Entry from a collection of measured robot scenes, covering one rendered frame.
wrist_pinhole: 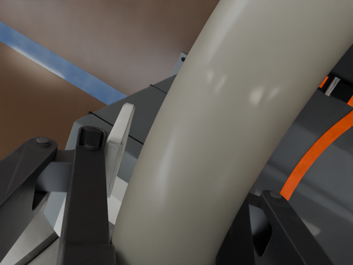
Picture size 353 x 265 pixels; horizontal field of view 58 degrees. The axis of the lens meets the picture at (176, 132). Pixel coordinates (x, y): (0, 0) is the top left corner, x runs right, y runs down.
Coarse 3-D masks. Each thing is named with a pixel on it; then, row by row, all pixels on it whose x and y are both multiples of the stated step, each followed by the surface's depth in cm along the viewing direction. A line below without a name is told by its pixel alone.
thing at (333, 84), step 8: (328, 80) 117; (336, 80) 114; (344, 80) 116; (320, 88) 119; (328, 88) 116; (336, 88) 115; (344, 88) 114; (352, 88) 113; (336, 96) 116; (344, 96) 114; (352, 96) 113; (352, 104) 113
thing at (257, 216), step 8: (248, 192) 15; (248, 200) 14; (256, 200) 14; (256, 208) 14; (256, 216) 14; (264, 216) 14; (256, 224) 14; (264, 224) 14; (256, 232) 14; (264, 232) 14; (264, 240) 14
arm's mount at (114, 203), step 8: (120, 184) 63; (112, 192) 60; (120, 192) 61; (64, 200) 64; (112, 200) 59; (120, 200) 59; (112, 208) 60; (112, 216) 60; (56, 224) 67; (56, 232) 67
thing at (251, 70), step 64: (256, 0) 6; (320, 0) 6; (192, 64) 7; (256, 64) 6; (320, 64) 6; (192, 128) 7; (256, 128) 7; (128, 192) 8; (192, 192) 7; (128, 256) 8; (192, 256) 8
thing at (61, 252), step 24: (96, 144) 14; (72, 168) 12; (96, 168) 12; (72, 192) 10; (96, 192) 11; (72, 216) 9; (96, 216) 9; (72, 240) 8; (96, 240) 8; (72, 264) 7; (96, 264) 7
